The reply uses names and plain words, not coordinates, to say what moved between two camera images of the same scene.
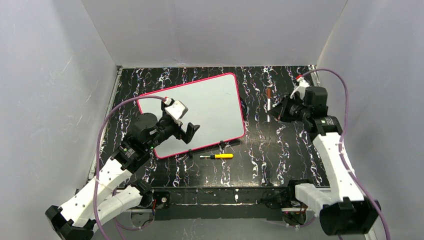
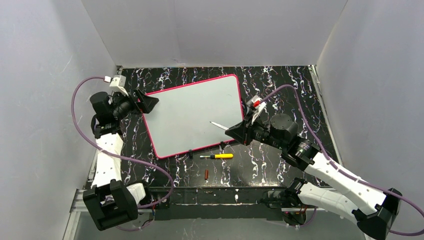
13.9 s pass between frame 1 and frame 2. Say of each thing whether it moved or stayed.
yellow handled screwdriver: stayed
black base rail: stayed
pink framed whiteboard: stayed
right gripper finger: moved
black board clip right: stayed
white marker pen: moved
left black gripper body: moved
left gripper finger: moved
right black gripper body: moved
